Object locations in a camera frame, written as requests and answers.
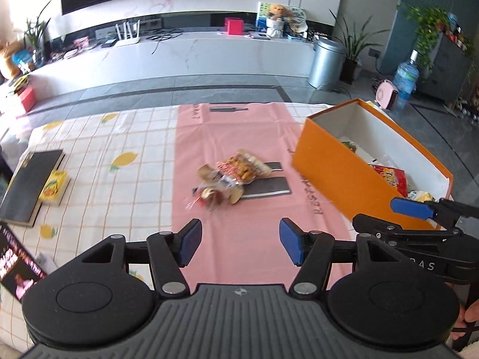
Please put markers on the white checked lemon tablecloth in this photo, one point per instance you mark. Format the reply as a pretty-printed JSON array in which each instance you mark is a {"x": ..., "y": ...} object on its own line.
[{"x": 112, "y": 202}]

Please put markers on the orange cardboard box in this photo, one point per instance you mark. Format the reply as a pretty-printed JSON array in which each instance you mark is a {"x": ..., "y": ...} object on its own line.
[{"x": 329, "y": 157}]

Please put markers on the small plush bear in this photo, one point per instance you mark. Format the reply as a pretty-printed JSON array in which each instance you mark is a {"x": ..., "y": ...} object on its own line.
[{"x": 277, "y": 17}]

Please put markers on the trailing green plant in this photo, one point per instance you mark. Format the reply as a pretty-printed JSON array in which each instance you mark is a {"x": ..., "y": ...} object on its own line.
[{"x": 426, "y": 22}]

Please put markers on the white clear snack packet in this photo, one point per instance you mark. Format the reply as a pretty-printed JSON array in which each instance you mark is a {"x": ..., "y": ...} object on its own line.
[{"x": 374, "y": 159}]

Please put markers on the large brown teddy bear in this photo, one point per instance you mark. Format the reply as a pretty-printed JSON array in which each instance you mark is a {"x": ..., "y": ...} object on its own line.
[{"x": 11, "y": 60}]

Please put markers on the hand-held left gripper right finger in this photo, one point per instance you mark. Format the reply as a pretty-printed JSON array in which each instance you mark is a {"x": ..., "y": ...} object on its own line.
[{"x": 290, "y": 242}]

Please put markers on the clear packet of brown nuts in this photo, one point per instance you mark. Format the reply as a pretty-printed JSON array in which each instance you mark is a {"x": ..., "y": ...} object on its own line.
[{"x": 217, "y": 194}]

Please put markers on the white marble tv bench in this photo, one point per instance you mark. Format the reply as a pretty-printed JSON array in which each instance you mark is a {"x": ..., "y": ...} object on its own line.
[{"x": 205, "y": 56}]

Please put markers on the person's right hand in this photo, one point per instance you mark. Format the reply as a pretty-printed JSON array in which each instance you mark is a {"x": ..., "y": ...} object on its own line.
[{"x": 469, "y": 319}]

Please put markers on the potted plant with long leaves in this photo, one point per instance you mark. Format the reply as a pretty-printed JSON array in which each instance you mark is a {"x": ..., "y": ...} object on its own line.
[{"x": 350, "y": 67}]

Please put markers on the black book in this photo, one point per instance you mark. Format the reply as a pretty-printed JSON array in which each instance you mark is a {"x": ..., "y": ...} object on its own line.
[{"x": 30, "y": 183}]

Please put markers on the clear mixed nuts packet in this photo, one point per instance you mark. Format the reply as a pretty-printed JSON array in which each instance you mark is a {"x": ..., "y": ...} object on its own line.
[{"x": 241, "y": 168}]

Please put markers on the yellow snack packet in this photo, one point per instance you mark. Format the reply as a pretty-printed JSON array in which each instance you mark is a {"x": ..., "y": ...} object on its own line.
[{"x": 421, "y": 195}]

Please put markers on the dark magazine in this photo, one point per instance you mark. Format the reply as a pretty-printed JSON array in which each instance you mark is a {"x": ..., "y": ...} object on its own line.
[{"x": 15, "y": 265}]

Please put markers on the illustrated board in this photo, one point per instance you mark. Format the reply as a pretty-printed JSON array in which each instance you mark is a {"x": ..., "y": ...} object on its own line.
[{"x": 297, "y": 17}]

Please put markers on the silver trash can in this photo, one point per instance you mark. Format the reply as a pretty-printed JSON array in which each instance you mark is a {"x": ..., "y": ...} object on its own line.
[{"x": 325, "y": 63}]

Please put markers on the pink red box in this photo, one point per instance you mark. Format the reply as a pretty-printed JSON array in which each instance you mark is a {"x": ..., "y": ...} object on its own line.
[{"x": 234, "y": 27}]

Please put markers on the grey cabinet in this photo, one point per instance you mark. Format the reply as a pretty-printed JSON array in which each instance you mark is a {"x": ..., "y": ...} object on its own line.
[{"x": 445, "y": 71}]

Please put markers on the red snack packet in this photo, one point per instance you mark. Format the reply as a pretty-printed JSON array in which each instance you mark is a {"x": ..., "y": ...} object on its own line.
[{"x": 391, "y": 177}]

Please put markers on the white router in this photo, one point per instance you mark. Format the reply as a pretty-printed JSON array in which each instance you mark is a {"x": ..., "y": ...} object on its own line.
[{"x": 127, "y": 41}]

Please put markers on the green snack packet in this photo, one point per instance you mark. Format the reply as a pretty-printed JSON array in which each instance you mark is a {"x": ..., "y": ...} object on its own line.
[{"x": 350, "y": 146}]

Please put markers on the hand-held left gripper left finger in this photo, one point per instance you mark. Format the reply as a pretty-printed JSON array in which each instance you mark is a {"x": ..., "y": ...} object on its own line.
[{"x": 189, "y": 242}]

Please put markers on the yellow box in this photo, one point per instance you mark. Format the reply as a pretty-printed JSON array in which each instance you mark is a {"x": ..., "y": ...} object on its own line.
[{"x": 54, "y": 187}]

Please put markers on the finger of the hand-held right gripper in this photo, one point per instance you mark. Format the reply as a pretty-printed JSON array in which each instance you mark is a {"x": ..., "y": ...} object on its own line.
[
  {"x": 411, "y": 208},
  {"x": 374, "y": 224}
]

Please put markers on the pink tablecloth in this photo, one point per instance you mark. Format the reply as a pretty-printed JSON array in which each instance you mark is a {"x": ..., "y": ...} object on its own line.
[{"x": 239, "y": 127}]

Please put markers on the green plant in glass vase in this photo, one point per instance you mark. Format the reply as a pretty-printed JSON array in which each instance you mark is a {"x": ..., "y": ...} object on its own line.
[{"x": 35, "y": 33}]

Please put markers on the pink device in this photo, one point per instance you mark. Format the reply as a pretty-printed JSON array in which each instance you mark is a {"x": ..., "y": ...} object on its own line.
[{"x": 385, "y": 93}]

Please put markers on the large water bottle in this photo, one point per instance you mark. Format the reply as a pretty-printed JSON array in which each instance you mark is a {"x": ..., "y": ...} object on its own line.
[{"x": 406, "y": 78}]

